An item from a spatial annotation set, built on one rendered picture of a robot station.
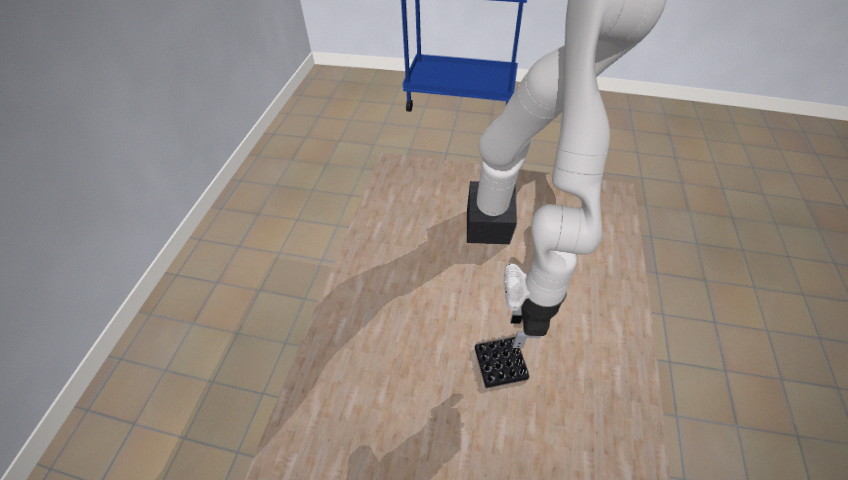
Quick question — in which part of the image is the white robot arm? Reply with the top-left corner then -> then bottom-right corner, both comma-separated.
477,0 -> 667,290

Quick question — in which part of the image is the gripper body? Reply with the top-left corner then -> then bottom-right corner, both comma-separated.
504,263 -> 569,336

